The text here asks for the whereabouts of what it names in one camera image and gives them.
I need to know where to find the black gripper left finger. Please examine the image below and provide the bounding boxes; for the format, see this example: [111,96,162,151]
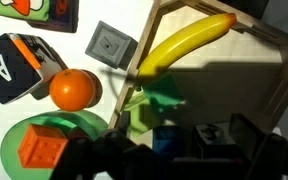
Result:
[48,111,185,180]

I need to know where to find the black soft cube letter A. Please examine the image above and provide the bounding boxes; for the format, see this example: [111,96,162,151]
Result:
[0,32,68,105]

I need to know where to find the orange toy fruit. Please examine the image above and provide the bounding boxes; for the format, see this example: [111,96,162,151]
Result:
[48,68,97,112]

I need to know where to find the wooden tray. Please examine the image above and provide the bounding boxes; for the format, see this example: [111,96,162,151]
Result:
[107,0,288,149]

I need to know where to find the grey plastic block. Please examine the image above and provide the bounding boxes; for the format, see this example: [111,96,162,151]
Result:
[84,20,139,70]

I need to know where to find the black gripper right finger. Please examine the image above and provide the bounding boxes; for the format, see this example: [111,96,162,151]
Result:
[228,113,288,180]

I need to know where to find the blue plastic block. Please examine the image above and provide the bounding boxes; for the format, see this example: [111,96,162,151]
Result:
[152,125,185,158]

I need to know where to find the orange plastic block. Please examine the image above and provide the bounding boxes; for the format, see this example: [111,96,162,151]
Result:
[17,123,69,169]

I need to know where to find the yellow toy banana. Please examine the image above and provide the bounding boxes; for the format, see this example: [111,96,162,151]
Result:
[137,12,238,79]

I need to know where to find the light green plastic block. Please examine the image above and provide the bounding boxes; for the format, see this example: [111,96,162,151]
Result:
[122,91,162,138]

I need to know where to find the green plastic bowl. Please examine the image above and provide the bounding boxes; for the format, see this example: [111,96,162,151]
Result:
[0,109,109,180]

